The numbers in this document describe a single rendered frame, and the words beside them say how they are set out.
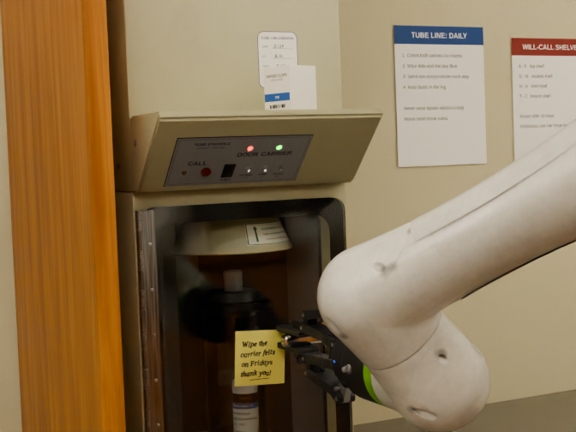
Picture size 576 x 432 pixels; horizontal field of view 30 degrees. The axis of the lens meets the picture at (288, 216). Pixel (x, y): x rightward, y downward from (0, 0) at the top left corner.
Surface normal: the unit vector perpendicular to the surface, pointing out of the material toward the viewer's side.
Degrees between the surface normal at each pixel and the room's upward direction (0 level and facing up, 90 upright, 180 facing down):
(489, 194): 60
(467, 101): 90
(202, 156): 135
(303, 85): 90
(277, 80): 90
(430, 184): 90
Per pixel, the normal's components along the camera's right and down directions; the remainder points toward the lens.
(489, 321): 0.44, 0.03
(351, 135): 0.33, 0.73
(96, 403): -0.90, 0.06
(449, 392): 0.14, 0.16
